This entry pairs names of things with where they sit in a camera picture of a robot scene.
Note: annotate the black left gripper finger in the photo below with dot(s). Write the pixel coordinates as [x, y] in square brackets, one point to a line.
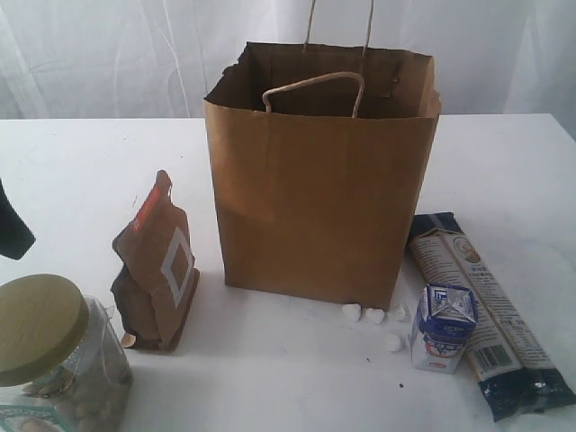
[16, 238]

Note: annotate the brown coffee pouch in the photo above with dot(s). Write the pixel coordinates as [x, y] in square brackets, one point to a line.
[155, 288]

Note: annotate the brown paper bag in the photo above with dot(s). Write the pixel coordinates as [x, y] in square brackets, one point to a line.
[318, 154]

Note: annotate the nut jar gold lid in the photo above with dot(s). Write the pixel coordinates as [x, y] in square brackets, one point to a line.
[62, 365]

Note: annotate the white curtain backdrop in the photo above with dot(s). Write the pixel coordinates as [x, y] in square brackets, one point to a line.
[120, 59]

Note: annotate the milk carton blue white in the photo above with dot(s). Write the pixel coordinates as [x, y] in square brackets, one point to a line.
[446, 317]

